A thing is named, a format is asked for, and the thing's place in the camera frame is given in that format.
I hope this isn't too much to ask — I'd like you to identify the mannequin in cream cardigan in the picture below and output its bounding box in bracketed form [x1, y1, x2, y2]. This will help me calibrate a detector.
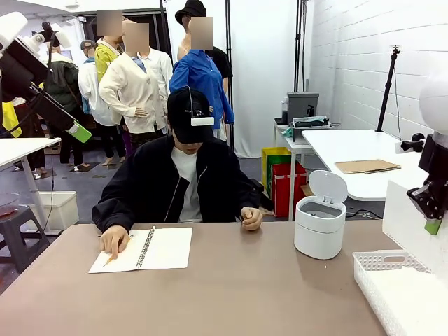
[99, 20, 175, 136]

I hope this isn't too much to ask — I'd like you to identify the white perforated plastic basket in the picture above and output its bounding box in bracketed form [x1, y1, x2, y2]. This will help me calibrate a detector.
[352, 249, 448, 336]

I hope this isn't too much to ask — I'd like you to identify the black light stand pole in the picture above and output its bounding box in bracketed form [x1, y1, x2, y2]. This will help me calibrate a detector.
[223, 0, 235, 148]
[293, 0, 309, 94]

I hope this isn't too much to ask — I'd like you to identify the black baseball cap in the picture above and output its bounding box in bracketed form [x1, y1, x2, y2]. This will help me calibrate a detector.
[166, 87, 215, 145]

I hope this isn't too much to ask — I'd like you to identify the yellow green shopping bag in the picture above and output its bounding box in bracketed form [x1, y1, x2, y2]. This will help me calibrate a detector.
[261, 147, 293, 197]

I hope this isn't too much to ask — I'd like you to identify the person's right forearm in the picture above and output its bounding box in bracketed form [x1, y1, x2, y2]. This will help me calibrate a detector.
[91, 195, 132, 234]

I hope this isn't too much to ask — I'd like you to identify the person's left forearm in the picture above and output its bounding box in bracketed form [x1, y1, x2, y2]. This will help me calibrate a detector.
[229, 174, 263, 218]

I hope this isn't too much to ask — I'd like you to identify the black bucket hat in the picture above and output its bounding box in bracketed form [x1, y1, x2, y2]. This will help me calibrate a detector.
[174, 0, 207, 26]

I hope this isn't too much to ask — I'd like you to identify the white lidded trash bin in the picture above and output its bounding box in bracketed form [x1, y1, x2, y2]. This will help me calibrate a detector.
[293, 169, 349, 261]

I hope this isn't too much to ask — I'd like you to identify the white spiral notebook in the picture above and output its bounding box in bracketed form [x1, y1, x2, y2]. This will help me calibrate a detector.
[87, 226, 194, 275]

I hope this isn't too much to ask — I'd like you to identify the figure in yellow jacket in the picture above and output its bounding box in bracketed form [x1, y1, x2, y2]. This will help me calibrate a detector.
[94, 13, 124, 85]

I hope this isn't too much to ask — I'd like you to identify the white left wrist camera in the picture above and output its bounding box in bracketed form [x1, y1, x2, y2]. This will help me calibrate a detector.
[30, 21, 73, 49]

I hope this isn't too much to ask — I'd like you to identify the person's left hand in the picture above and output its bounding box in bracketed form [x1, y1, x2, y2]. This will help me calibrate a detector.
[240, 206, 264, 233]

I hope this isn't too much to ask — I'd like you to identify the grey plastic stool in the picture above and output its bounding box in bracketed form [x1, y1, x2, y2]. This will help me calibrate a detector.
[0, 206, 50, 274]

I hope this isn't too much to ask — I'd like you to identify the person's right hand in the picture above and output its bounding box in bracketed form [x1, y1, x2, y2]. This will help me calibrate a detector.
[99, 225, 132, 261]

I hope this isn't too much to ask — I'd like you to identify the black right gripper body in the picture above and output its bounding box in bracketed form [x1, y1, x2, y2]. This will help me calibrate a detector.
[418, 134, 448, 190]

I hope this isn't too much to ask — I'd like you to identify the white storage crate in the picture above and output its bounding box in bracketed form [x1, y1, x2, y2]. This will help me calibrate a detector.
[22, 190, 80, 232]

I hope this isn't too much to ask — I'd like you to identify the black camera tripod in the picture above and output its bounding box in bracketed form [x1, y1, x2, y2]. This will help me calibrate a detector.
[374, 45, 403, 133]

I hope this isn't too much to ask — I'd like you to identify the flat brown cardboard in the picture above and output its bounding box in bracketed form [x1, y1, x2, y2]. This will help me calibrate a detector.
[334, 159, 403, 175]

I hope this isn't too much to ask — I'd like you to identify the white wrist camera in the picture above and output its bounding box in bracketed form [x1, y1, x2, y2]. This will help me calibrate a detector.
[394, 132, 427, 155]
[30, 21, 73, 49]

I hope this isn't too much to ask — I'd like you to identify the mannequin in dark puffer jacket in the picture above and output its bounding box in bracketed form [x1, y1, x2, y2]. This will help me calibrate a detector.
[43, 52, 83, 167]

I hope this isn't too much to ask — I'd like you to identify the grey metal tray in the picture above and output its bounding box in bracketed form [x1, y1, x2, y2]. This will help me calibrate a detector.
[291, 116, 332, 143]

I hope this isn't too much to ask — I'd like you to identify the grey box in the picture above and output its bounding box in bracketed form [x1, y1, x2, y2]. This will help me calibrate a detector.
[286, 92, 320, 124]

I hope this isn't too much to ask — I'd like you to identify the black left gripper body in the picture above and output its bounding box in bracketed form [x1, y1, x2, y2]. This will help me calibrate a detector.
[0, 39, 50, 103]

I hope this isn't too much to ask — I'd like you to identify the red shopping bag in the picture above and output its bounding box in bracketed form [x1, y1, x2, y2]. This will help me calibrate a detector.
[271, 162, 309, 218]

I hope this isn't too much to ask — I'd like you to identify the large white table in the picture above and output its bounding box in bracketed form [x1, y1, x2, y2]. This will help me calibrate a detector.
[301, 129, 431, 202]

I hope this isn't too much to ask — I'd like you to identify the small white side table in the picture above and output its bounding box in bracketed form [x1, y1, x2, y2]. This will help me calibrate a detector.
[272, 118, 316, 222]

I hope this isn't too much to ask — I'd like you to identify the orange pencil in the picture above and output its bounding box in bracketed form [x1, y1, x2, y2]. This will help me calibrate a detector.
[101, 234, 134, 268]

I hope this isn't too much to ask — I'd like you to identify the figure in yellow vest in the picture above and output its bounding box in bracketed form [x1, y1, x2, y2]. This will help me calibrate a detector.
[0, 101, 22, 139]

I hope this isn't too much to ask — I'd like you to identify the black head camera mount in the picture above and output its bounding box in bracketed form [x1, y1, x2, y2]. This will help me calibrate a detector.
[184, 85, 214, 120]

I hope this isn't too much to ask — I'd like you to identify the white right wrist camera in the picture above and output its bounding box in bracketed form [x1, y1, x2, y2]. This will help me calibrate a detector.
[394, 132, 427, 155]

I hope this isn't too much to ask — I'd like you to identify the white desk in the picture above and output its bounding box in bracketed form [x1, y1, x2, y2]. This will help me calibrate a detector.
[0, 137, 62, 232]

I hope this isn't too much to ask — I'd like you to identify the clear bowl with red contents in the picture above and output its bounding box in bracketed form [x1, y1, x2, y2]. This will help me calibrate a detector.
[0, 192, 21, 221]

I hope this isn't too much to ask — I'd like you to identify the mannequin in blue shirt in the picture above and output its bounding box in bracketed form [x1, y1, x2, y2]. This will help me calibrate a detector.
[169, 10, 235, 143]

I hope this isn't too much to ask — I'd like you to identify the person in black jacket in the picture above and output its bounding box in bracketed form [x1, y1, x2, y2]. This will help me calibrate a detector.
[91, 87, 263, 234]

